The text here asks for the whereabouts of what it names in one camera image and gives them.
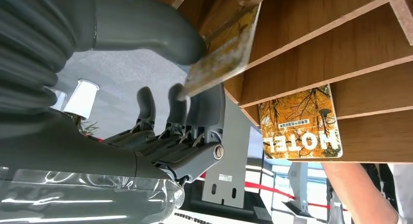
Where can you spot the grey metal stand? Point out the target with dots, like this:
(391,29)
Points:
(298,187)
(232,145)

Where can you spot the black keyboard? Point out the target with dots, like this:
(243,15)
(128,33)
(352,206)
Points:
(193,218)

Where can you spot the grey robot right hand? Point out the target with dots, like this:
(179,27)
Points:
(80,158)

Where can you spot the green plant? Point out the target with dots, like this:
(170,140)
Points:
(87,127)

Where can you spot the ribbed grey right arm sleeve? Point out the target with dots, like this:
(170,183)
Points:
(29,48)

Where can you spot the red barrier ribbon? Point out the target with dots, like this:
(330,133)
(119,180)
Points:
(267,189)

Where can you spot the wooden card rack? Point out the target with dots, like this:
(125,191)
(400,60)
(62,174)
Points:
(322,32)

